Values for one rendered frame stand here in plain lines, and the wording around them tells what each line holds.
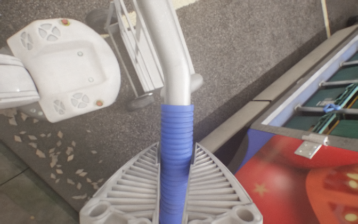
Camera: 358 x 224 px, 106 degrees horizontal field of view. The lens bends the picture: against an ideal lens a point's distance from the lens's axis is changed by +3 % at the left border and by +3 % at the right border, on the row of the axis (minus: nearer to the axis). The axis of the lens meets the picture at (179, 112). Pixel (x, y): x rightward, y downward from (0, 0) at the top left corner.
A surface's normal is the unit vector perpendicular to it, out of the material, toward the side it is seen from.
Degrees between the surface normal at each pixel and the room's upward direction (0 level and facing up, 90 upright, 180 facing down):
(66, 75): 0
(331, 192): 90
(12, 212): 8
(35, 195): 0
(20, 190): 0
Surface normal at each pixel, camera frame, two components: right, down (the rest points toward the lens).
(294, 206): -0.48, -0.84
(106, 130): 0.39, 0.08
